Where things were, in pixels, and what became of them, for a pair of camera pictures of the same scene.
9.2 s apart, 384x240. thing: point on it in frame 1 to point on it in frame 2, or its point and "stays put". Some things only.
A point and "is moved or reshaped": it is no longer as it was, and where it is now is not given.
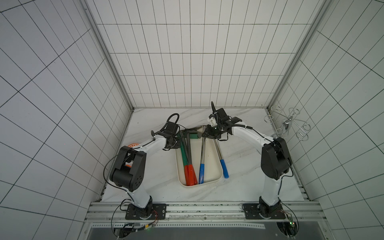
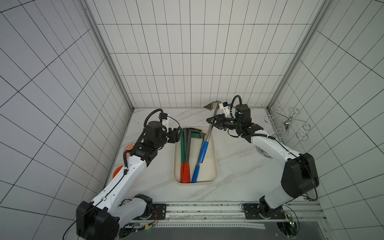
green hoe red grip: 193,136 stays put
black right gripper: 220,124 to 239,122
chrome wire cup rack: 287,122 stays put
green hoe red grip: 186,168 is moved or reshaped
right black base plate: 260,211 stays put
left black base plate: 153,211 stays put
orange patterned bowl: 133,144 stays put
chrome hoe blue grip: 202,169 to 197,166
